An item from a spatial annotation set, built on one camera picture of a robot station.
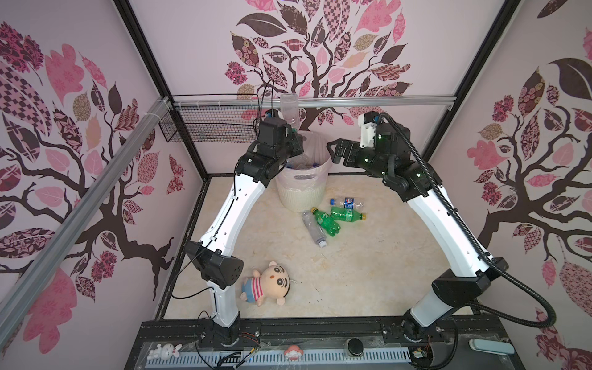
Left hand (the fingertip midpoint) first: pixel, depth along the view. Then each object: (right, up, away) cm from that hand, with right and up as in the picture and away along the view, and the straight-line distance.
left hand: (297, 140), depth 73 cm
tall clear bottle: (+7, -33, +27) cm, 43 cm away
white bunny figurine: (-40, -66, -5) cm, 77 cm away
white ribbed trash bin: (+2, -15, +15) cm, 21 cm away
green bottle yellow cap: (+20, -26, +27) cm, 43 cm away
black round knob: (+17, -61, -10) cm, 64 cm away
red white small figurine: (-1, -64, -7) cm, 65 cm away
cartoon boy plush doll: (-8, -48, +3) cm, 49 cm away
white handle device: (+61, -65, -3) cm, 89 cm away
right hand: (+13, -2, -8) cm, 15 cm away
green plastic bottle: (+12, -30, +25) cm, 40 cm away
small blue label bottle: (+23, -21, +31) cm, 44 cm away
